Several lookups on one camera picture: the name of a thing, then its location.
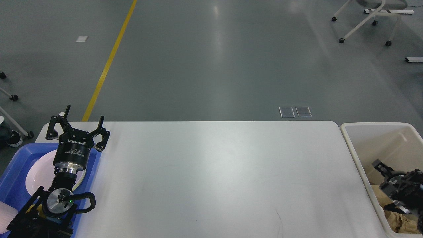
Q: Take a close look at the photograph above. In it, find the brown paper bag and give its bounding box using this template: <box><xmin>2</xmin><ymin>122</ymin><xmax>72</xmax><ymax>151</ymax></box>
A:
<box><xmin>371</xmin><ymin>185</ymin><xmax>393</xmax><ymax>207</ymax></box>

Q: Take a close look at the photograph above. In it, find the white cart frame left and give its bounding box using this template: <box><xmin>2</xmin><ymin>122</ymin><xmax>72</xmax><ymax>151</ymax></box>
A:
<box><xmin>0</xmin><ymin>87</ymin><xmax>34</xmax><ymax>139</ymax></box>

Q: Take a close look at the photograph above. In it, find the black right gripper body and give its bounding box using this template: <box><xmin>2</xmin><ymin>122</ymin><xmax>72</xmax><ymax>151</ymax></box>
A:
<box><xmin>379</xmin><ymin>169</ymin><xmax>422</xmax><ymax>209</ymax></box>

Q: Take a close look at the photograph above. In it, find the blue plastic tray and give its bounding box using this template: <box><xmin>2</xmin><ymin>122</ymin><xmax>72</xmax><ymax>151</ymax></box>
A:
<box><xmin>0</xmin><ymin>143</ymin><xmax>102</xmax><ymax>238</ymax></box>

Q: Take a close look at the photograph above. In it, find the white office chair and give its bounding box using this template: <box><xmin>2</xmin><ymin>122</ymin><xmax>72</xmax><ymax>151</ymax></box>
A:
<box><xmin>331</xmin><ymin>0</ymin><xmax>414</xmax><ymax>47</ymax></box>

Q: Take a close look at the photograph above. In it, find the pink plate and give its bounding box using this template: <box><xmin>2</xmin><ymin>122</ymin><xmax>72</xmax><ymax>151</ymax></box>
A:
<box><xmin>25</xmin><ymin>150</ymin><xmax>57</xmax><ymax>196</ymax></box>

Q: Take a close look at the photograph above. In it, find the cream plastic bin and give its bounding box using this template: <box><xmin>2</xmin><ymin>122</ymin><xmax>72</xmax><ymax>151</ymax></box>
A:
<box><xmin>340</xmin><ymin>122</ymin><xmax>423</xmax><ymax>238</ymax></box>

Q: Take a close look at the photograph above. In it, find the light green plate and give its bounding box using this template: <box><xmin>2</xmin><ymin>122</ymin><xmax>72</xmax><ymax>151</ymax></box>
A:
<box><xmin>72</xmin><ymin>166</ymin><xmax>86</xmax><ymax>191</ymax></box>

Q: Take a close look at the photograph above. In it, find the brown paper ball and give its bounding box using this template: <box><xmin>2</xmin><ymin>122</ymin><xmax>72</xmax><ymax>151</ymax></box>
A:
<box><xmin>385</xmin><ymin>211</ymin><xmax>421</xmax><ymax>234</ymax></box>

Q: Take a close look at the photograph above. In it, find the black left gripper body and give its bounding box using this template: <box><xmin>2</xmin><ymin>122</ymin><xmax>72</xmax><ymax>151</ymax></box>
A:
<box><xmin>53</xmin><ymin>139</ymin><xmax>92</xmax><ymax>169</ymax></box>

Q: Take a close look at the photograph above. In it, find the clear floor plate left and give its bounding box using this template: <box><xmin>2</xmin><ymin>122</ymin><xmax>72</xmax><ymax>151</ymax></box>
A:
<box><xmin>279</xmin><ymin>107</ymin><xmax>296</xmax><ymax>118</ymax></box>

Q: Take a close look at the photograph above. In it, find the pink mug dark inside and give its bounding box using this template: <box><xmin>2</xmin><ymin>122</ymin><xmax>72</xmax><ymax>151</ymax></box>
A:
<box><xmin>0</xmin><ymin>201</ymin><xmax>18</xmax><ymax>234</ymax></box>

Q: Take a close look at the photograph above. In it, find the white bar on floor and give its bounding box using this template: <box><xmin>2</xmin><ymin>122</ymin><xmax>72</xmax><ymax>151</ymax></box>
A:
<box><xmin>405</xmin><ymin>56</ymin><xmax>423</xmax><ymax>63</ymax></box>

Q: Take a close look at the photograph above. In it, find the person in jeans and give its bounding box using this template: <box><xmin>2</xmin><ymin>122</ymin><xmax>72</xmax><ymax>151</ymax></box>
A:
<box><xmin>0</xmin><ymin>116</ymin><xmax>23</xmax><ymax>148</ymax></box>

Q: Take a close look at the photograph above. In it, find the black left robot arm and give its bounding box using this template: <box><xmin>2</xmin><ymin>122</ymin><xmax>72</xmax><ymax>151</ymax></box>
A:
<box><xmin>6</xmin><ymin>105</ymin><xmax>110</xmax><ymax>238</ymax></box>

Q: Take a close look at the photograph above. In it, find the clear floor plate right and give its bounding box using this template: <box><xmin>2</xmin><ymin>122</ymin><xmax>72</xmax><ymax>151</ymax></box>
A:
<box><xmin>295</xmin><ymin>106</ymin><xmax>312</xmax><ymax>118</ymax></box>

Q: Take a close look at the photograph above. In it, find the clear floor plate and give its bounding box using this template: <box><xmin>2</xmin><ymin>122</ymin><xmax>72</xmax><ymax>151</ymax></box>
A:
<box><xmin>279</xmin><ymin>107</ymin><xmax>296</xmax><ymax>118</ymax></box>
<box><xmin>295</xmin><ymin>106</ymin><xmax>312</xmax><ymax>118</ymax></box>

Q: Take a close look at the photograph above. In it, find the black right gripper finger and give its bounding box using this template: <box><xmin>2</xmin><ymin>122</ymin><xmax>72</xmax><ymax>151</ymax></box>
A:
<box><xmin>383</xmin><ymin>202</ymin><xmax>411</xmax><ymax>214</ymax></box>
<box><xmin>372</xmin><ymin>159</ymin><xmax>395</xmax><ymax>180</ymax></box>

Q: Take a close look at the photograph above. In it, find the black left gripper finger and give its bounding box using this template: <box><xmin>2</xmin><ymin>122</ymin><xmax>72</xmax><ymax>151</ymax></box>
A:
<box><xmin>45</xmin><ymin>105</ymin><xmax>80</xmax><ymax>141</ymax></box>
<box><xmin>88</xmin><ymin>116</ymin><xmax>110</xmax><ymax>152</ymax></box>

